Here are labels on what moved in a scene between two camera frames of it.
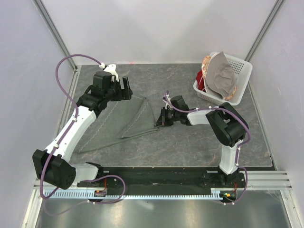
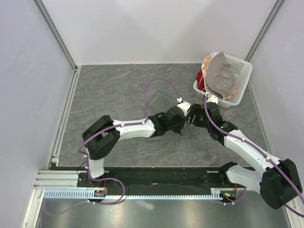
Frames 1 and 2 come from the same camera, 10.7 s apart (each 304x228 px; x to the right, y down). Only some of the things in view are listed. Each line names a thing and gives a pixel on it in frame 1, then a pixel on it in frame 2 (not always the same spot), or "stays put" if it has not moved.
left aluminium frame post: (47, 18) stays put
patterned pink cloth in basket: (204, 64) stays put
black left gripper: (127, 94) → (182, 121)
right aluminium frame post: (262, 31) stays put
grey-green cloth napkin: (116, 119) → (160, 104)
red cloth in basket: (198, 76) stays put
